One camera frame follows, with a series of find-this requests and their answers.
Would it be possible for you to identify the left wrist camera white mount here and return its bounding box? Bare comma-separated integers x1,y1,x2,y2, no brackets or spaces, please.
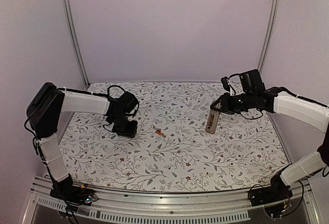
126,107,138,121

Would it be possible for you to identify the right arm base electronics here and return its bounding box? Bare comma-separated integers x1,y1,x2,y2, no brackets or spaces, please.
248,184,293,219

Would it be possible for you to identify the right black camera cable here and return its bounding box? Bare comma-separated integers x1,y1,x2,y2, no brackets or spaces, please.
227,72,264,120

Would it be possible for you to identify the left aluminium frame post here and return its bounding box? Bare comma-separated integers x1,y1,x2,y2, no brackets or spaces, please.
62,0,90,87

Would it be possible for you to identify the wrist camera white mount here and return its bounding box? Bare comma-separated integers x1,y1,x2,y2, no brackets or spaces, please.
126,107,138,121
221,77,236,96

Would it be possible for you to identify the front aluminium rail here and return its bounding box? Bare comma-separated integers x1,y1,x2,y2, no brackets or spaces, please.
22,176,322,223

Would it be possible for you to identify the aluminium frame post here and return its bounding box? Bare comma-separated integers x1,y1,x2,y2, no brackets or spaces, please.
257,0,280,73
62,0,90,87

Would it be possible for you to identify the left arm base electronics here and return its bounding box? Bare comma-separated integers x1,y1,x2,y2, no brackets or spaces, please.
50,180,98,206

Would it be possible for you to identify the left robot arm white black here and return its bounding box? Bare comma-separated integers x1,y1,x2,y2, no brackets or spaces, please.
24,82,139,200

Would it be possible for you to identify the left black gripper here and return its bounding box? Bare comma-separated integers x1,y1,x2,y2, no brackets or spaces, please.
110,114,138,138

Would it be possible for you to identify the orange battery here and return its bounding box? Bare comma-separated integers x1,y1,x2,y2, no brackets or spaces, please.
156,129,166,138

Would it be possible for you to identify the left black camera cable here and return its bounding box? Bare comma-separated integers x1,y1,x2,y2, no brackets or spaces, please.
102,84,126,132

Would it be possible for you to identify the black camera cable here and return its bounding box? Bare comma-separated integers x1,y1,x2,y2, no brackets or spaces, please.
227,72,264,120
102,84,126,132

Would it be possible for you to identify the floral patterned table mat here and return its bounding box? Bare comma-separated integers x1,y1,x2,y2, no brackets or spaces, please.
59,82,289,192

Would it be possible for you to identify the right aluminium frame post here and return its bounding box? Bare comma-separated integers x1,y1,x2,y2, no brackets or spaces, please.
257,0,280,73

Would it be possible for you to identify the grey white remote control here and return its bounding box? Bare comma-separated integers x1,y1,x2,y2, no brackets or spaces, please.
205,109,220,135

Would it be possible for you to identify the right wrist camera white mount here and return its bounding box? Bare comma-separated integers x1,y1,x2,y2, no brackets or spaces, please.
221,77,236,96

